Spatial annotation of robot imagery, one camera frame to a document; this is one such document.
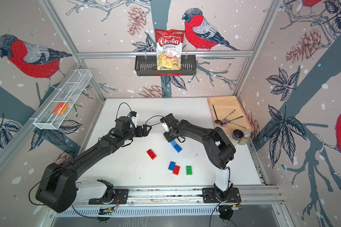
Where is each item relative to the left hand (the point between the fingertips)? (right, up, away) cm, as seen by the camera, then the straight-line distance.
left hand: (148, 124), depth 85 cm
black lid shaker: (+55, -6, +1) cm, 55 cm away
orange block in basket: (-41, +10, -15) cm, 45 cm away
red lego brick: (+1, -19, +5) cm, 20 cm away
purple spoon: (+54, -1, +19) cm, 57 cm away
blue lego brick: (+15, -13, +8) cm, 21 cm away
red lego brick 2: (+17, -27, -3) cm, 32 cm away
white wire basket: (-47, +20, -2) cm, 52 cm away
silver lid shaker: (+59, -10, +2) cm, 60 cm away
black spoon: (+48, 0, +20) cm, 52 cm away
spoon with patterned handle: (+60, +5, +25) cm, 65 cm away
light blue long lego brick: (+18, -16, +5) cm, 25 cm away
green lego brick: (+25, -27, -3) cm, 36 cm away
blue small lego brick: (+14, -25, -1) cm, 29 cm away
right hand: (+12, -8, +9) cm, 17 cm away
